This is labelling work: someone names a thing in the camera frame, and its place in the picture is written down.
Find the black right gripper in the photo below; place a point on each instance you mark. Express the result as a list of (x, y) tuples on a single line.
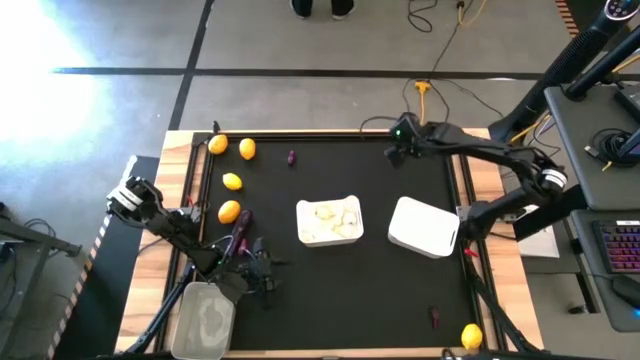
[(412, 132)]

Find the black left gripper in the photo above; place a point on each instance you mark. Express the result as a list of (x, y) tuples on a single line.
[(235, 285)]

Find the small magenta eggplant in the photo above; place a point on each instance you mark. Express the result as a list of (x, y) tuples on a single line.
[(243, 246)]

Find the long dark purple eggplant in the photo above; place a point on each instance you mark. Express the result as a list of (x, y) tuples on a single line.
[(240, 227)]

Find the white rectangular basket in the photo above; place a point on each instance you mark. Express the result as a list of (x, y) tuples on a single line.
[(305, 215), (422, 227)]

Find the yellow lemon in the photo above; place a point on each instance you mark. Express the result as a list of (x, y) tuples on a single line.
[(471, 336), (229, 211), (218, 144), (247, 148), (232, 181)]

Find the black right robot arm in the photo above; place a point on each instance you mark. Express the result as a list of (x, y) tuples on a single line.
[(480, 145)]

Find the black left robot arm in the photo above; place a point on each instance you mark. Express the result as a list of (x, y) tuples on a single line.
[(170, 227)]

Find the translucent grey plastic bin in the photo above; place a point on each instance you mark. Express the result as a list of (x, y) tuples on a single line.
[(202, 320)]

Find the black table mat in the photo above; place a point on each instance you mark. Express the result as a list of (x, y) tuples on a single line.
[(350, 300)]

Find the black spring clamp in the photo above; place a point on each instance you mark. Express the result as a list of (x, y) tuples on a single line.
[(216, 126)]

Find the small dark purple eggplant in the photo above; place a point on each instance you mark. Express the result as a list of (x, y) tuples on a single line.
[(434, 316)]

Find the black floor mat striped edge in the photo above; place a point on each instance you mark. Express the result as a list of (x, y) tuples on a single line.
[(100, 300)]

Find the white paper sheet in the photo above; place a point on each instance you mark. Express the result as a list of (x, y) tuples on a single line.
[(542, 248)]

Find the black tower fan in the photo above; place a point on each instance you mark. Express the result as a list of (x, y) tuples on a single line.
[(560, 70)]

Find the black metal stand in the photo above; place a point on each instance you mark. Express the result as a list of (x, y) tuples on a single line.
[(30, 237)]

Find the backlit black keyboard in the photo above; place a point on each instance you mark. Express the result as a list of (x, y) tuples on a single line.
[(620, 247)]

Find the grey keyboard desk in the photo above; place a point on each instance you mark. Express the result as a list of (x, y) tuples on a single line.
[(600, 300)]

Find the black computer mouse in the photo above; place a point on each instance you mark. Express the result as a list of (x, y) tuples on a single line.
[(627, 291)]

